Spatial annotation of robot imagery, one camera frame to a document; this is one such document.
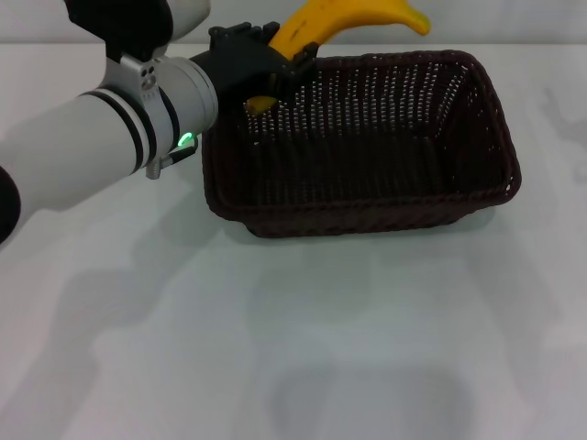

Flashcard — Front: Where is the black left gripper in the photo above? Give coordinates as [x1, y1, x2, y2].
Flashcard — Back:
[188, 21, 321, 98]

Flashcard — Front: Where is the yellow banana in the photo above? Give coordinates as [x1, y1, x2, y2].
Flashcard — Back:
[244, 0, 432, 115]

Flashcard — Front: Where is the black wicker basket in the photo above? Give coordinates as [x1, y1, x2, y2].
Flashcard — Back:
[200, 49, 524, 239]

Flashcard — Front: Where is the left arm cable with plug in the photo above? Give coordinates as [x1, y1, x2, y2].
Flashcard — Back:
[160, 136, 199, 167]

